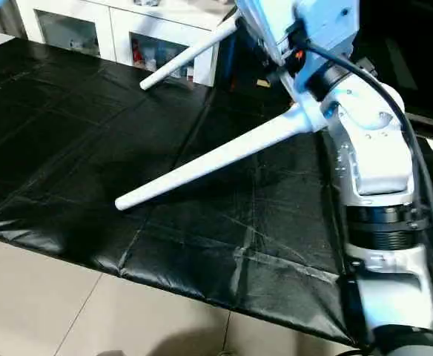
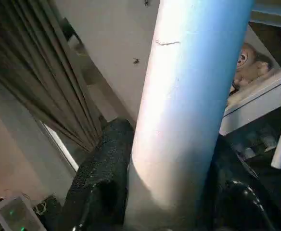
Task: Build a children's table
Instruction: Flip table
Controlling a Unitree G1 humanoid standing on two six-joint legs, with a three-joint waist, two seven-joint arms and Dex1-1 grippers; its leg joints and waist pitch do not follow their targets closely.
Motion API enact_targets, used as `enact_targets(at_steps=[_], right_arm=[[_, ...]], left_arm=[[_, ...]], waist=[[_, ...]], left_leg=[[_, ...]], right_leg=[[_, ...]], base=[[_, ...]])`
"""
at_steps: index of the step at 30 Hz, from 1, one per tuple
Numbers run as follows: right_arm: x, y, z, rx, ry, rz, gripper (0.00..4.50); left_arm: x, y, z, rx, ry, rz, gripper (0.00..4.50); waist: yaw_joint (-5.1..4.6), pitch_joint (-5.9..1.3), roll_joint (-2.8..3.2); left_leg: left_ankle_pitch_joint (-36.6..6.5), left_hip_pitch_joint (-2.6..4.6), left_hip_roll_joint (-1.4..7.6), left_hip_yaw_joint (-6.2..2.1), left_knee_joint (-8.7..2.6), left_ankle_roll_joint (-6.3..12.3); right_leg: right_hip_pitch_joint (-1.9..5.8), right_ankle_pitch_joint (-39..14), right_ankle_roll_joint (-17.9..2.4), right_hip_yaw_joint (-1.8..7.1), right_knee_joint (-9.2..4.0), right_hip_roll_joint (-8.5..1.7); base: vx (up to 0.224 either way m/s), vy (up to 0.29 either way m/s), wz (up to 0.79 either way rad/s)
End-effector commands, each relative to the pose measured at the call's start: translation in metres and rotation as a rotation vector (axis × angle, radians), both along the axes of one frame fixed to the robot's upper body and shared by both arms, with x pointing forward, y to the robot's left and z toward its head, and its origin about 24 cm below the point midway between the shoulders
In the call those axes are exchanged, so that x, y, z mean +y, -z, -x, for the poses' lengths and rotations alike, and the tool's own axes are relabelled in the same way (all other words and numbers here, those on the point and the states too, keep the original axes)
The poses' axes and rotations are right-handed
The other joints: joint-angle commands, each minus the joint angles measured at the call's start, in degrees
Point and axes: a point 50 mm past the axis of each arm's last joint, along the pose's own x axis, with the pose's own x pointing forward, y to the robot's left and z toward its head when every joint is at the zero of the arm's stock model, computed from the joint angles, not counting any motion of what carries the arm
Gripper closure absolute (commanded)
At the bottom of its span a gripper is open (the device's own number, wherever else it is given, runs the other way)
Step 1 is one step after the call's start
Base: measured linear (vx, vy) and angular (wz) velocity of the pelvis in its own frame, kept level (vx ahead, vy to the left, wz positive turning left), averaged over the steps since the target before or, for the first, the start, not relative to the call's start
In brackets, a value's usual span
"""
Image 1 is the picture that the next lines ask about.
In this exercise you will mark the small tan tag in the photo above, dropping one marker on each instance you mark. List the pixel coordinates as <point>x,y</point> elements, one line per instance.
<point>262,83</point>

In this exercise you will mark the small red bottle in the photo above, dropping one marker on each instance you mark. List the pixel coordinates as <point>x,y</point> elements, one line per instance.
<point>136,55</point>

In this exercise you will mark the silver crumpled object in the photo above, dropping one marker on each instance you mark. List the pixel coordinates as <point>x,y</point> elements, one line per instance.
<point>147,2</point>

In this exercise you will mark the white glass-door cabinet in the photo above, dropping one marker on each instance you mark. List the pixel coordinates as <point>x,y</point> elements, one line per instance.
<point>127,30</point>

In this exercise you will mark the black work mat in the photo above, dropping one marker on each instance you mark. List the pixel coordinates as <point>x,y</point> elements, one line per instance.
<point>90,148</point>

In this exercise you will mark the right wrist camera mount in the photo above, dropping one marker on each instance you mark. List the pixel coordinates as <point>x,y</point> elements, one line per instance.
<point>328,18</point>

